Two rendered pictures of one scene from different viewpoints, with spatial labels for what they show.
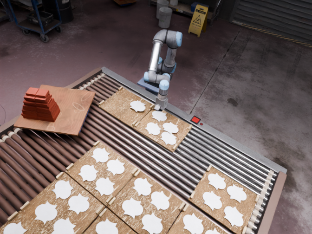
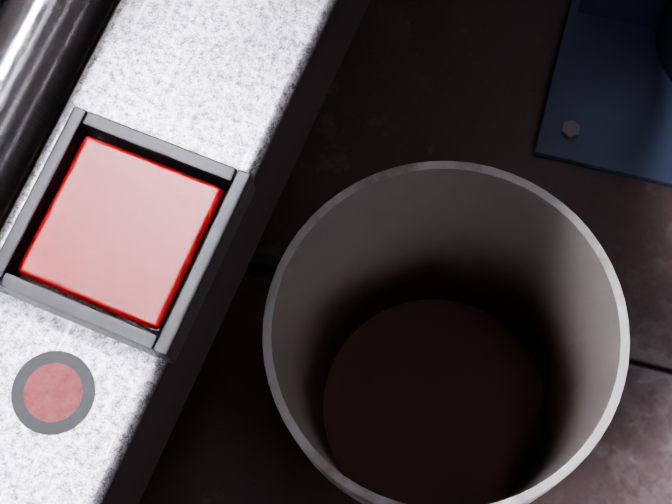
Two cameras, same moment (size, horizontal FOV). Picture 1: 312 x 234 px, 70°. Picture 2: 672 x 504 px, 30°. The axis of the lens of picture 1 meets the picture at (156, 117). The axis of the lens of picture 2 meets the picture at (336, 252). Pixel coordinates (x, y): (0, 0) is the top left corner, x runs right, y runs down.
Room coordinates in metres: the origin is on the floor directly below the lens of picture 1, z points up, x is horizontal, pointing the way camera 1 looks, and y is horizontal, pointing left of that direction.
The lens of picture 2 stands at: (1.53, -0.53, 1.37)
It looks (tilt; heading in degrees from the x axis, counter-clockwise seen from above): 73 degrees down; 94
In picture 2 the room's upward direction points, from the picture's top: 10 degrees counter-clockwise
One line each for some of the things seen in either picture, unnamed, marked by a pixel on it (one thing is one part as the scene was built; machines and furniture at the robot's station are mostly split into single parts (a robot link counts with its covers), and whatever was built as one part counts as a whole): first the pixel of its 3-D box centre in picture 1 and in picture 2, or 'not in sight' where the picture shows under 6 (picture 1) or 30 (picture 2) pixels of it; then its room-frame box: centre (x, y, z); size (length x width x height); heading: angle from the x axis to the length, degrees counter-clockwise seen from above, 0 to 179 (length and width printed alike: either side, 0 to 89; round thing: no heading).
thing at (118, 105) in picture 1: (126, 106); not in sight; (1.48, 0.29, 0.93); 0.41 x 0.35 x 0.02; 62
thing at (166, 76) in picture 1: (163, 79); not in sight; (1.51, -0.02, 1.29); 0.11 x 0.11 x 0.08; 87
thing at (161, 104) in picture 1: (159, 102); not in sight; (1.39, -0.02, 1.13); 0.12 x 0.09 x 0.16; 152
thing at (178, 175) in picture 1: (143, 152); not in sight; (1.02, 0.06, 0.90); 1.95 x 0.05 x 0.05; 61
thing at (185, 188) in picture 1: (139, 156); not in sight; (0.97, 0.09, 0.90); 1.95 x 0.05 x 0.05; 61
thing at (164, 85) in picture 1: (164, 87); not in sight; (1.41, -0.03, 1.29); 0.09 x 0.08 x 0.11; 177
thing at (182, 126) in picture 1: (163, 127); not in sight; (1.29, -0.08, 0.93); 0.41 x 0.35 x 0.02; 62
